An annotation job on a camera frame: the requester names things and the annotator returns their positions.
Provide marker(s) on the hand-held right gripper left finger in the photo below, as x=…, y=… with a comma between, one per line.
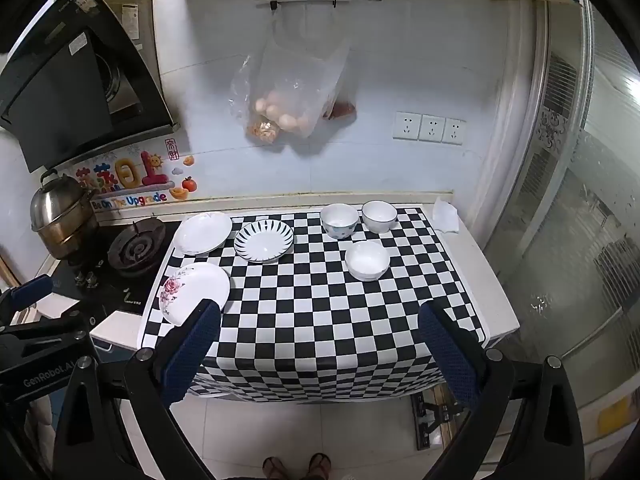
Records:
x=192, y=352

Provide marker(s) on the colourful wall sticker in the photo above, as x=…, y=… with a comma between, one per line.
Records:
x=135, y=176

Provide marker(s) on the person's left foot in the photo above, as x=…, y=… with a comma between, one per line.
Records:
x=275, y=469

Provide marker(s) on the white bowl with blue pattern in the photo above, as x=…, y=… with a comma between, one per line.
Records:
x=340, y=221

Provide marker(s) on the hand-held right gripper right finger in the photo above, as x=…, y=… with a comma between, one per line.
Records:
x=450, y=352

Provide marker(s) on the person's right foot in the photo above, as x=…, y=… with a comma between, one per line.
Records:
x=319, y=466

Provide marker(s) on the white plate with dark stripes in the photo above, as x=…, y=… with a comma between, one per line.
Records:
x=264, y=242

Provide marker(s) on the black glass gas stove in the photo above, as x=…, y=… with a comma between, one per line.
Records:
x=125, y=292

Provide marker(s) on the plastic bag with red contents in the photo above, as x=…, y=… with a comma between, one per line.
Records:
x=341, y=109

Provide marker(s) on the plain white bowl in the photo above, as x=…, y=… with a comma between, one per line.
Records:
x=367, y=260

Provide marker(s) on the black range hood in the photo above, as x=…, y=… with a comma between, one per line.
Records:
x=60, y=90

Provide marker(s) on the white plate with pink flowers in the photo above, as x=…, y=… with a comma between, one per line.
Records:
x=197, y=285

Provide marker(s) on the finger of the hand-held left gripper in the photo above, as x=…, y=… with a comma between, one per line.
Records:
x=50, y=324
x=32, y=291

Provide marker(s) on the clear plastic bag with eggs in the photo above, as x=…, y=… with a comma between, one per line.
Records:
x=285, y=105

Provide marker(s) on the stainless steel steamer pot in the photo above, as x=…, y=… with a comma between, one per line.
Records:
x=60, y=210

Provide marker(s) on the plain white plate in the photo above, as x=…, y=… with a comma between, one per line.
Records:
x=202, y=234

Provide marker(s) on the crumpled white paper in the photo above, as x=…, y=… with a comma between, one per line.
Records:
x=446, y=216

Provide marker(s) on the white wall outlet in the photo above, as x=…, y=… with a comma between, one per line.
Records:
x=432, y=128
x=454, y=131
x=407, y=126

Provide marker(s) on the white bowl with dark rim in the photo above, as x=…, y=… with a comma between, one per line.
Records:
x=379, y=216

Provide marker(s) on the round stove burner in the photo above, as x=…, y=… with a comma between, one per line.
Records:
x=136, y=249

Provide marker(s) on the black white checkered mat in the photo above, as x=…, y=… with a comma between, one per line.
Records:
x=310, y=320

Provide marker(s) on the person's foot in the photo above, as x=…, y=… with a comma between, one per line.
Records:
x=319, y=466
x=275, y=469

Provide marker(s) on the sliding glass door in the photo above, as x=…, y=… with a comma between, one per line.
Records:
x=575, y=210

